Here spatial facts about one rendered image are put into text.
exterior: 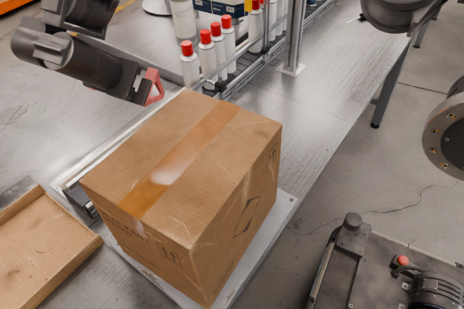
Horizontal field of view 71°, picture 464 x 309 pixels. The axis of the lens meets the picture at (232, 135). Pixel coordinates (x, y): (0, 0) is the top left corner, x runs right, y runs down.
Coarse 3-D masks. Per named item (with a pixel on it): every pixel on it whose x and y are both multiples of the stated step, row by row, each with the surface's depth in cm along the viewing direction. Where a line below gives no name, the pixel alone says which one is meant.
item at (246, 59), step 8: (312, 8) 151; (304, 16) 146; (240, 56) 125; (248, 56) 125; (256, 56) 124; (240, 64) 121; (248, 64) 121; (240, 72) 117; (232, 80) 114; (80, 184) 85; (72, 192) 83; (80, 192) 83; (80, 200) 81; (88, 200) 81
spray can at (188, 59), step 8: (184, 48) 93; (192, 48) 94; (184, 56) 95; (192, 56) 95; (184, 64) 96; (192, 64) 96; (184, 72) 98; (192, 72) 98; (184, 80) 101; (192, 80) 99; (200, 88) 104
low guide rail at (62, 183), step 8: (248, 40) 126; (240, 48) 124; (184, 88) 106; (152, 112) 98; (144, 120) 96; (136, 128) 95; (120, 136) 92; (112, 144) 90; (104, 152) 88; (88, 160) 86; (96, 160) 87; (80, 168) 84; (72, 176) 83; (64, 184) 81
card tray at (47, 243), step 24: (0, 216) 81; (24, 216) 84; (48, 216) 84; (72, 216) 83; (0, 240) 79; (24, 240) 79; (48, 240) 79; (72, 240) 79; (96, 240) 75; (0, 264) 75; (24, 264) 75; (48, 264) 75; (72, 264) 72; (0, 288) 71; (24, 288) 71; (48, 288) 69
